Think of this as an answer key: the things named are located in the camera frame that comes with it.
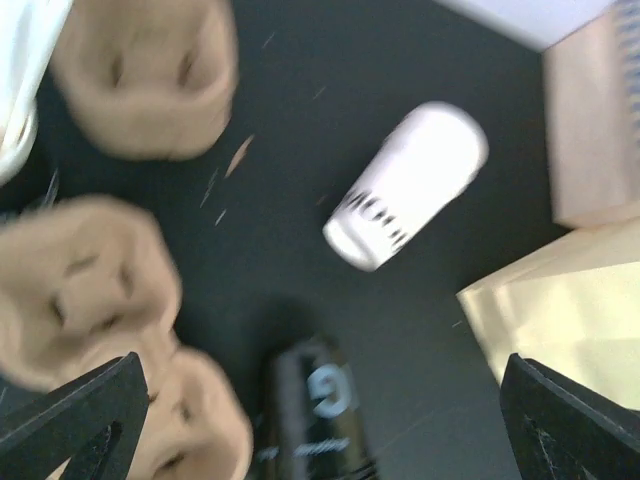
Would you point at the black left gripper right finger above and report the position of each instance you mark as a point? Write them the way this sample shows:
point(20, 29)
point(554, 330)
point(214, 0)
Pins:
point(559, 429)

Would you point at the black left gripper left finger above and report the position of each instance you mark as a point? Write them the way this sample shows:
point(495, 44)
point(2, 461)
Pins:
point(89, 426)

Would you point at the cream paper bag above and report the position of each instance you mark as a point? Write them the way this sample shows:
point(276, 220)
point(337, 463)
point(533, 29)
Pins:
point(572, 305)

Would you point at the black paper cup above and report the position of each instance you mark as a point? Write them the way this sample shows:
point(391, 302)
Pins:
point(312, 426)

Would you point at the brown pulp cup carrier stack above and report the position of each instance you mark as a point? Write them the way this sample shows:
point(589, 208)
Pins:
point(148, 80)

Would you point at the blue patterned paper bag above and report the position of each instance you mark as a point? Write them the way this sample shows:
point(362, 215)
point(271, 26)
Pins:
point(591, 81)

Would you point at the white cup of straws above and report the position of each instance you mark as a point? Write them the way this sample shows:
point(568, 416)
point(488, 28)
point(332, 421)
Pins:
point(29, 33)

